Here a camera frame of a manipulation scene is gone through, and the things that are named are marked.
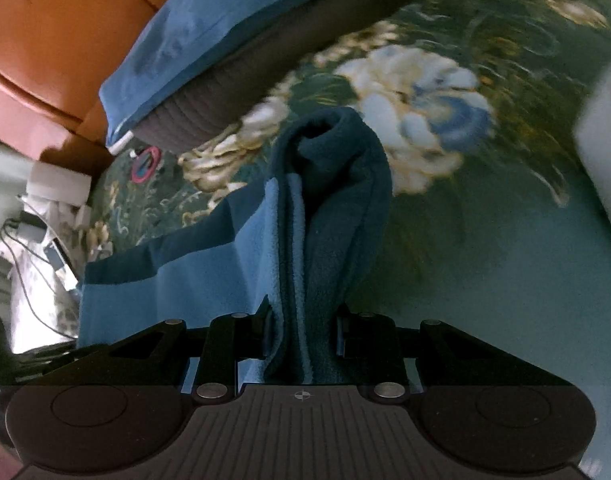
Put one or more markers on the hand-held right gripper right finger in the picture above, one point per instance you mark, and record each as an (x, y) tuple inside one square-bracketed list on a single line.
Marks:
[(342, 332)]

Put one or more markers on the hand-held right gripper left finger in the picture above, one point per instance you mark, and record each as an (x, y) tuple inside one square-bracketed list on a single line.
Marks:
[(264, 330)]

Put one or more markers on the blue fleece garment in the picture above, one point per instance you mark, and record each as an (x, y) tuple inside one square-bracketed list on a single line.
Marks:
[(330, 200)]

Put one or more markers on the dark green floral bedspread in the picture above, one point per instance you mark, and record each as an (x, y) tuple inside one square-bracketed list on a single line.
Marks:
[(485, 240)]

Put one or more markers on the dark grey quilted cushion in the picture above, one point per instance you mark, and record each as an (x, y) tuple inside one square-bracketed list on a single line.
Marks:
[(225, 102)]

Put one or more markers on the white box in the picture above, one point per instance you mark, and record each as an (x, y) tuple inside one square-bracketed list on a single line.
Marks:
[(60, 182)]

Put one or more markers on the grey power adapter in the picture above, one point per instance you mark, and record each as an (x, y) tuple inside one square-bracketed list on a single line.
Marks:
[(31, 225)]

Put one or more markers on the blue pillow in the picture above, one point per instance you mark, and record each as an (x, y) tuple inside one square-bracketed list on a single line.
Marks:
[(185, 35)]

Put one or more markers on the orange wooden headboard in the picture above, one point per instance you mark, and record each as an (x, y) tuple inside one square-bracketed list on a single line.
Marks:
[(60, 35)]

